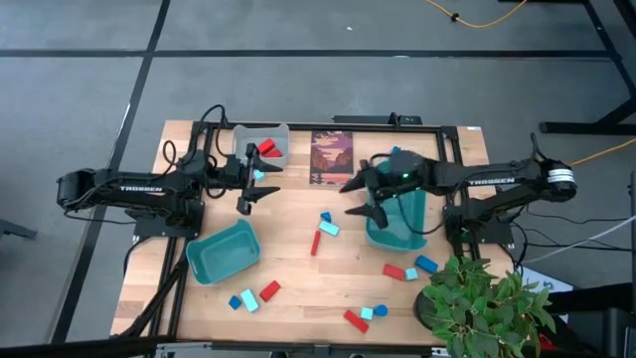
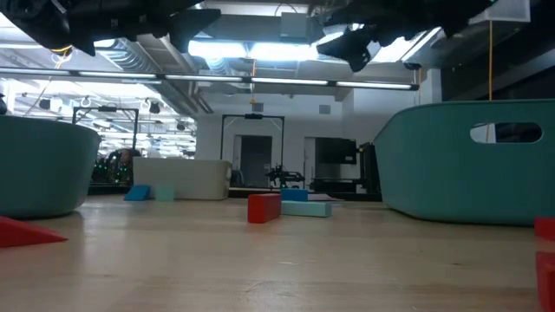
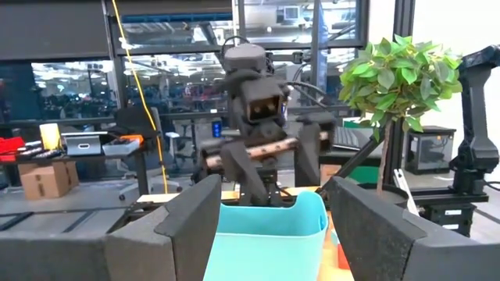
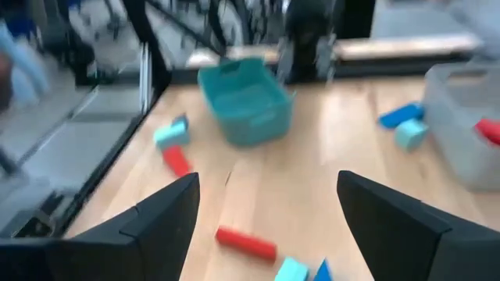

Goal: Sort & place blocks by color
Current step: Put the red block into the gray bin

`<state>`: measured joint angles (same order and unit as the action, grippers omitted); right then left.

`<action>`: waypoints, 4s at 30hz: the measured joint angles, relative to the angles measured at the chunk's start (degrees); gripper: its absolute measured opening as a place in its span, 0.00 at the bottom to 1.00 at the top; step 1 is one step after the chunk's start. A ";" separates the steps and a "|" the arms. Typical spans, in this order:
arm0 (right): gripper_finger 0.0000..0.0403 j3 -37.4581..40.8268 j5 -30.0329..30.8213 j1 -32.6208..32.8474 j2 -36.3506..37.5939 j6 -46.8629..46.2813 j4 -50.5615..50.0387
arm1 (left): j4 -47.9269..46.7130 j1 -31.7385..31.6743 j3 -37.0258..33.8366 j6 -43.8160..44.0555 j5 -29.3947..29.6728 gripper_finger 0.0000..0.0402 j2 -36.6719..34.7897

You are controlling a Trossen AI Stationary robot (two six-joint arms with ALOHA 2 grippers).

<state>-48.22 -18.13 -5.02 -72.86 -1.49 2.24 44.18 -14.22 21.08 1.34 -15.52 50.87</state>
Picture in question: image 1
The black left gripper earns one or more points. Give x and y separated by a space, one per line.
233 174

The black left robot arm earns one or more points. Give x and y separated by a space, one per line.
139 188

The light blue rectangular block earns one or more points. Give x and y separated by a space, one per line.
329 228
249 301

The red wedge block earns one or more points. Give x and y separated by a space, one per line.
270 291

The teal plastic tub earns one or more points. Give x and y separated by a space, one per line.
223 253

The small dark blue block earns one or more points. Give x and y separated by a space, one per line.
234 303

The black plant pot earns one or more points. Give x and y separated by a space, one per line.
420 310

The light blue cube block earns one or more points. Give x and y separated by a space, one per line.
411 274
366 313
259 175

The black stand leg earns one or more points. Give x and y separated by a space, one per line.
571 127

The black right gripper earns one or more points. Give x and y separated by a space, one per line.
380 181

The dark blue round block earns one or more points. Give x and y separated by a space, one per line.
380 310

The grey furniture foot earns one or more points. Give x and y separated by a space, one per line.
15 230

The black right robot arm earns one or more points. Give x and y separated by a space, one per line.
489 181

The white printed paper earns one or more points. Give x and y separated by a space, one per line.
551 284

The dark blue triangular block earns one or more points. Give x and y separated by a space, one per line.
326 218

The dark blue rectangular block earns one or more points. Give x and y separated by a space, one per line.
427 264

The black bar device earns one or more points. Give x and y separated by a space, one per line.
367 120

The long red block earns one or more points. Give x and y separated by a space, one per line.
267 145
315 243

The artificial green plant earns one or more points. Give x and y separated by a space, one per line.
477 308

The light grey plastic bin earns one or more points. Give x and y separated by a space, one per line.
248 136

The landscape art postcard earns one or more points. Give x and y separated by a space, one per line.
330 159

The black equipment box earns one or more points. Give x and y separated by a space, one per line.
606 328

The red rectangular block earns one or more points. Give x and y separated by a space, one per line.
393 272
356 321

